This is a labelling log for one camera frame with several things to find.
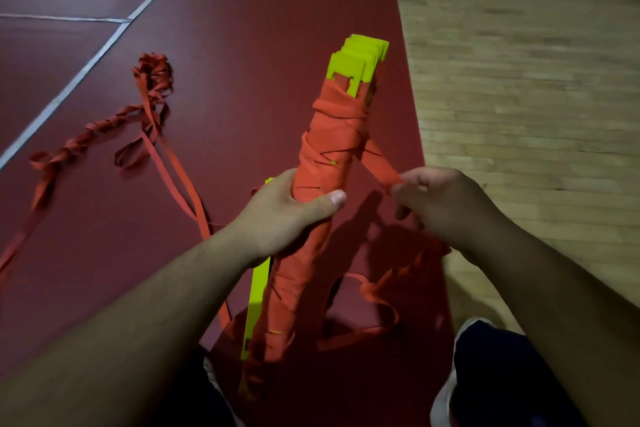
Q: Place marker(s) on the person's left hand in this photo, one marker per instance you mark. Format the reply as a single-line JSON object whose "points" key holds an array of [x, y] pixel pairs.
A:
{"points": [[272, 221]]}

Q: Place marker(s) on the person's right hand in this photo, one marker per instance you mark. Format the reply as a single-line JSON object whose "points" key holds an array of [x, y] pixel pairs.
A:
{"points": [[450, 206]]}

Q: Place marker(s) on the person's left thumb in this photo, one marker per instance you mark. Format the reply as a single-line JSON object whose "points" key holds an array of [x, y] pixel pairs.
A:
{"points": [[320, 206]]}

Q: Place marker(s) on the person's right thumb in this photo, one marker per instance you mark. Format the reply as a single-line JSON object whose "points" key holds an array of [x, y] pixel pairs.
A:
{"points": [[406, 201]]}

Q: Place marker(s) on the bundle of yellow ladder rungs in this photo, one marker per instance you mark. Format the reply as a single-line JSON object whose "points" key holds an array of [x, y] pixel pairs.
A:
{"points": [[357, 59]]}

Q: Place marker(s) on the person's left forearm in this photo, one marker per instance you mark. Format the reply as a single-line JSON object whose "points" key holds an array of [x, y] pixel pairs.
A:
{"points": [[135, 331]]}

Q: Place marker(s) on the person's right forearm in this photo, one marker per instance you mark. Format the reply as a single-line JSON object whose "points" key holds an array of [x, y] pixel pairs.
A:
{"points": [[560, 311]]}

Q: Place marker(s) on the person's right shoe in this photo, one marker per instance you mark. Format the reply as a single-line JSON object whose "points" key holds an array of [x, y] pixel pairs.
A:
{"points": [[500, 381]]}

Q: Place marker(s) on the person's shoe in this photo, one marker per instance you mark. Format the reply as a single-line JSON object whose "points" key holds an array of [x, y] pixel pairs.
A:
{"points": [[200, 391], [500, 381]]}

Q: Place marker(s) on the person's left shoe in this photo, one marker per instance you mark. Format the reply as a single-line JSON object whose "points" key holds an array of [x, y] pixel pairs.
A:
{"points": [[200, 391]]}

